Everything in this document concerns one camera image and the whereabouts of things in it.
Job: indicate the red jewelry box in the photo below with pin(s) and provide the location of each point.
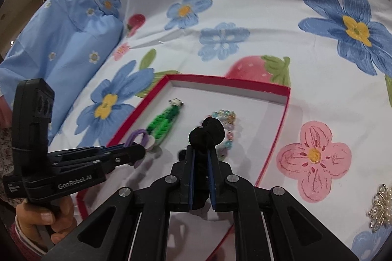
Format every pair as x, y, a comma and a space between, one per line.
220, 97

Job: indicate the person's left hand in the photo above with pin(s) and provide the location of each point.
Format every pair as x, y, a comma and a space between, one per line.
61, 218

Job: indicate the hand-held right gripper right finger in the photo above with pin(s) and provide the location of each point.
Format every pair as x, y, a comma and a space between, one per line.
212, 181

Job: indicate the floral bed sheet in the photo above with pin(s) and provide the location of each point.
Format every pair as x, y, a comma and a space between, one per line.
245, 49

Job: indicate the floral patterned cloth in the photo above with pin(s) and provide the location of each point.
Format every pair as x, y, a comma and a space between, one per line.
5, 163

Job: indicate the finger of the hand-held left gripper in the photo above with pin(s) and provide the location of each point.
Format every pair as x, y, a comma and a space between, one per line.
105, 149
122, 156

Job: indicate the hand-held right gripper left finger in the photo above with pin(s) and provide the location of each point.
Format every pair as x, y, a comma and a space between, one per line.
190, 181

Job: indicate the black scrunchie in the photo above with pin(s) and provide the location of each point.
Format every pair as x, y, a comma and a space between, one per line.
211, 129

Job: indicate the blue floral pillow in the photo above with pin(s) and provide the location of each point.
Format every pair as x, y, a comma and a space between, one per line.
61, 43

